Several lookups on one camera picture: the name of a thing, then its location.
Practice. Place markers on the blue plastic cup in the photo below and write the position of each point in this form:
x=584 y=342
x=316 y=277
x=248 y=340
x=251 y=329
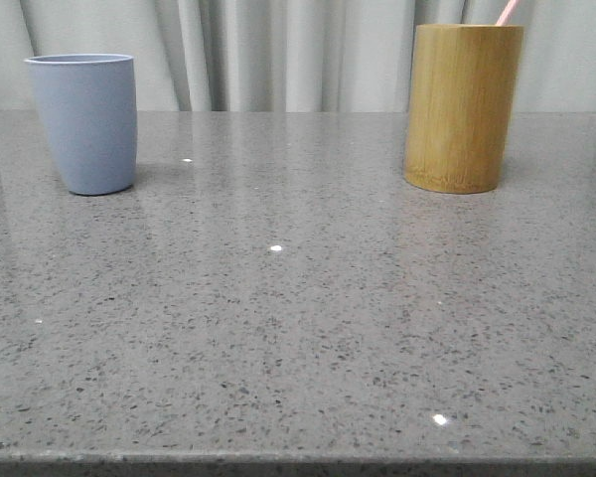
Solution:
x=87 y=104

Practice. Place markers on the grey pleated curtain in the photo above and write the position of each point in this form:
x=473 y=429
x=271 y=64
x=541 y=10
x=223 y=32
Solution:
x=295 y=56

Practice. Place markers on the bamboo cylindrical holder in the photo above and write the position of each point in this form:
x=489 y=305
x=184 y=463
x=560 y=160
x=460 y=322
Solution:
x=462 y=89

